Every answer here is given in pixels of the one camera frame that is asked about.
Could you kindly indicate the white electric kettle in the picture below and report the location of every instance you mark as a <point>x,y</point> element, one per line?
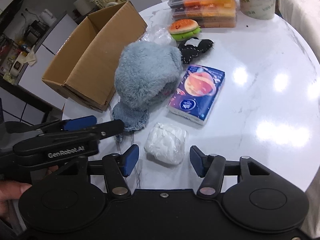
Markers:
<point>47,17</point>

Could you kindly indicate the white upholstered chair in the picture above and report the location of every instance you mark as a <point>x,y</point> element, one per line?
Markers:
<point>303,15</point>

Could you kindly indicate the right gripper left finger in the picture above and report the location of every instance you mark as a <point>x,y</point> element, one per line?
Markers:
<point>117,167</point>

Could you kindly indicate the brown cardboard box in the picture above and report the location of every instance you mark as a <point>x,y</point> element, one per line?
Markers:
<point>83,68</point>

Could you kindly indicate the purple tissue pack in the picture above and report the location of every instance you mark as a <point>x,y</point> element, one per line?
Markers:
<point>196,93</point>

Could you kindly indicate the stacked colourful bead boxes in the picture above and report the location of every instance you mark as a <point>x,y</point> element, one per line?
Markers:
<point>207,13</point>

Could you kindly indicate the white plastic packet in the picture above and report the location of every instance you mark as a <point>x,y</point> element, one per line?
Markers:
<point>166,143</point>

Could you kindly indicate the clear plastic bag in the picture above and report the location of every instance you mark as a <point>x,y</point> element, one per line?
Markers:
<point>158,34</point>

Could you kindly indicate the burger plush toy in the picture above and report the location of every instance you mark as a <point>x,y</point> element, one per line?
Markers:
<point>183,29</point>

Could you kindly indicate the black stitched felt toy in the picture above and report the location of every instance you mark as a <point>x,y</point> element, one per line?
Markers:
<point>193,48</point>

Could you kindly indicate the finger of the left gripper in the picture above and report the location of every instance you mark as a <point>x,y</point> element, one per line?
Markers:
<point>52,126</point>
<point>98,132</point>

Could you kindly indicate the person's left hand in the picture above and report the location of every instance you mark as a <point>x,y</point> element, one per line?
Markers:
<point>10,190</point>

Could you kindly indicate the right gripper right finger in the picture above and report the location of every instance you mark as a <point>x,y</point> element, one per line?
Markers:
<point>209,167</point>

